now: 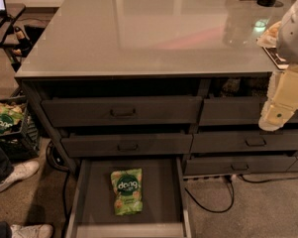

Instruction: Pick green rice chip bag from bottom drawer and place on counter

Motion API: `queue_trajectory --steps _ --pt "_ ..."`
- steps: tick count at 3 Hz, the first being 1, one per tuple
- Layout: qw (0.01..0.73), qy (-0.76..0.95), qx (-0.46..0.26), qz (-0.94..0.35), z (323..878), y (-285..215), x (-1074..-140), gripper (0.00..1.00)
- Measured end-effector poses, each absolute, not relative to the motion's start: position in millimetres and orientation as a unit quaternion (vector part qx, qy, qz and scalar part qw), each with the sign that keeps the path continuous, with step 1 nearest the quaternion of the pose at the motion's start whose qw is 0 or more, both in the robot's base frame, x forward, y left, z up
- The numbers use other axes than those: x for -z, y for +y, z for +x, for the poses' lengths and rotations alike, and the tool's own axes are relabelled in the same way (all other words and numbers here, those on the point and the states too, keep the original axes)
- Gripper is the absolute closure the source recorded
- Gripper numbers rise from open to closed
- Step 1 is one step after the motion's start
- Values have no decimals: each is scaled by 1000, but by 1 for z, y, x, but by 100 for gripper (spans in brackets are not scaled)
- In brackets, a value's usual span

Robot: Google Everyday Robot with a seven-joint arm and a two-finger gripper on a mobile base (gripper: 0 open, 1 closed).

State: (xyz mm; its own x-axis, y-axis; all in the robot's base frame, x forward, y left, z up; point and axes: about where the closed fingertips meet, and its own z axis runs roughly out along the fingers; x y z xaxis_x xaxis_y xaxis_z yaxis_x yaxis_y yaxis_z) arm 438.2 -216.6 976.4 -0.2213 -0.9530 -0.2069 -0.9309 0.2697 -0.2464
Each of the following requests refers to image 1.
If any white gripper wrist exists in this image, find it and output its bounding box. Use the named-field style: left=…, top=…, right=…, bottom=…
left=258, top=64, right=298, bottom=132

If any green rice chip bag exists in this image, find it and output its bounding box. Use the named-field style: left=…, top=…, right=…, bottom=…
left=111, top=169, right=143, bottom=215

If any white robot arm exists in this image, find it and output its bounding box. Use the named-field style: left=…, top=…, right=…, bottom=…
left=257, top=0, right=298, bottom=131

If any top right drawer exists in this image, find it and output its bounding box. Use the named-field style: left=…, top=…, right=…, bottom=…
left=199, top=96, right=298, bottom=127

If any middle right drawer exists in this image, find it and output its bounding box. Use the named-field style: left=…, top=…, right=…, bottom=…
left=191, top=130, right=298, bottom=153

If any bottom right drawer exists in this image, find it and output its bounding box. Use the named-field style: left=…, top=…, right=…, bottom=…
left=184, top=155, right=298, bottom=177

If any middle left drawer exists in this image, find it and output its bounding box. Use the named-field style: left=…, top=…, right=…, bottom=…
left=61, top=133, right=192, bottom=158

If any grey drawer cabinet counter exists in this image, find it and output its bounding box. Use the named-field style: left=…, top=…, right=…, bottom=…
left=16, top=0, right=298, bottom=178

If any open bottom left drawer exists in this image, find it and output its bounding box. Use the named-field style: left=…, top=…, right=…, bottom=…
left=65, top=157, right=192, bottom=238

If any top left drawer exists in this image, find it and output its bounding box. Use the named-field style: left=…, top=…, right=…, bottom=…
left=42, top=95, right=202, bottom=127

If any green chip bag in crate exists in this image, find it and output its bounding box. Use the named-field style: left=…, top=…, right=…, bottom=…
left=0, top=102, right=25, bottom=136

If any black white marker board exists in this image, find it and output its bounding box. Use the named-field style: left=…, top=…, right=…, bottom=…
left=263, top=48, right=289, bottom=70

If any black crate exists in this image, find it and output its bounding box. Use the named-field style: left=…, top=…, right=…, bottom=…
left=0, top=96, right=41, bottom=161

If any white sneaker lower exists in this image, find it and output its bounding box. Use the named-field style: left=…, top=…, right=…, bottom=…
left=11, top=224, right=53, bottom=238

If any black floor cable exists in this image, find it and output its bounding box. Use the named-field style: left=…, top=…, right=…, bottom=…
left=184, top=173, right=298, bottom=214

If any black cable at left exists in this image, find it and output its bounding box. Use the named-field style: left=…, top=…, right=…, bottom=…
left=45, top=140, right=71, bottom=223

